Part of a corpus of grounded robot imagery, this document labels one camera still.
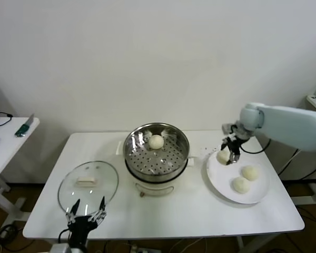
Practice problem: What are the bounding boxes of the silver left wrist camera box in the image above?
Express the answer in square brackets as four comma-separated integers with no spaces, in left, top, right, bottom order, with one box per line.
[50,242,71,253]

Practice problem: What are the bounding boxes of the white side table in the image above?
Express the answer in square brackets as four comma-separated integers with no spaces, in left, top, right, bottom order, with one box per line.
[0,116,41,225]

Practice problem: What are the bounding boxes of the thin black cable loop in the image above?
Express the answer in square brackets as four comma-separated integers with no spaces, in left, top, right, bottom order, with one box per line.
[0,112,13,129]

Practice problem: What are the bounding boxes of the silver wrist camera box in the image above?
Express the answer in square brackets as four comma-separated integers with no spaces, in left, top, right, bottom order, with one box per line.
[221,122,238,135]
[50,242,71,253]

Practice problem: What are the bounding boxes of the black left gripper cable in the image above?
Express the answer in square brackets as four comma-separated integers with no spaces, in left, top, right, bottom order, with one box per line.
[57,228,72,245]

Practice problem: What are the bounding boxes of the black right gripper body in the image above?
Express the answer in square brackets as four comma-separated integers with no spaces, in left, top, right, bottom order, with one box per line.
[224,132,250,157]

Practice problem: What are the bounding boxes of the white round plate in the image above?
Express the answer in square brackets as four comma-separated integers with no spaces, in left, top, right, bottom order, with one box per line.
[206,150,271,205]

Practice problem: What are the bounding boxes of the round glass pot lid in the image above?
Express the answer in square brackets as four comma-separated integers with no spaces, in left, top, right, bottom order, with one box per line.
[57,160,120,215]

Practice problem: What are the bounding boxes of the stainless steel steamer basket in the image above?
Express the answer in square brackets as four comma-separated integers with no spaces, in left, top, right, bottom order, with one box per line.
[116,122,198,178]

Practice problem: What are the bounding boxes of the white electric cooker base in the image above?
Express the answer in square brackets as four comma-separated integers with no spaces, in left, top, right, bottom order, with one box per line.
[125,155,194,198]

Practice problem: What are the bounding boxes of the power adapter with cable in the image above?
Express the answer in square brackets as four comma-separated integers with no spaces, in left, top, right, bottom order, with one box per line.
[276,149,301,176]

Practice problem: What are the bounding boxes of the white power strip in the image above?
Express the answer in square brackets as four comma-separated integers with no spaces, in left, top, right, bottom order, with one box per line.
[129,244,148,253]

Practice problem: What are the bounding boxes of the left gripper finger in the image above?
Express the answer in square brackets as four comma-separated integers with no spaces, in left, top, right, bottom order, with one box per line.
[65,199,81,225]
[91,196,108,225]

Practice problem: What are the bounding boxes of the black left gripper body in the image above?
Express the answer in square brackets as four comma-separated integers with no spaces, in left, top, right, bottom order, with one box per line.
[67,215,100,248]

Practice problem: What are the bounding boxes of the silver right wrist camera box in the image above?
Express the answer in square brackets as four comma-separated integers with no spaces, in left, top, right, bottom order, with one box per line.
[221,122,238,135]

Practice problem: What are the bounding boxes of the white side desk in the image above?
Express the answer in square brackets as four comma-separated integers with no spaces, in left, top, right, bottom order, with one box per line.
[305,94,316,113]

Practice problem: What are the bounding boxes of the green handled knife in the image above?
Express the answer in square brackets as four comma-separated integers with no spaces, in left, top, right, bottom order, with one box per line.
[15,113,35,138]

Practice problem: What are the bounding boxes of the white steamed baozi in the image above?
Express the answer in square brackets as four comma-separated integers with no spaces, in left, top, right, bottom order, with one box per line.
[241,165,260,181]
[232,177,251,194]
[148,134,164,150]
[216,150,231,166]

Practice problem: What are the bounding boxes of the floor cable bundle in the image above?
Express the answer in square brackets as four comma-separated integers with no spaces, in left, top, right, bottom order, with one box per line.
[0,223,27,251]

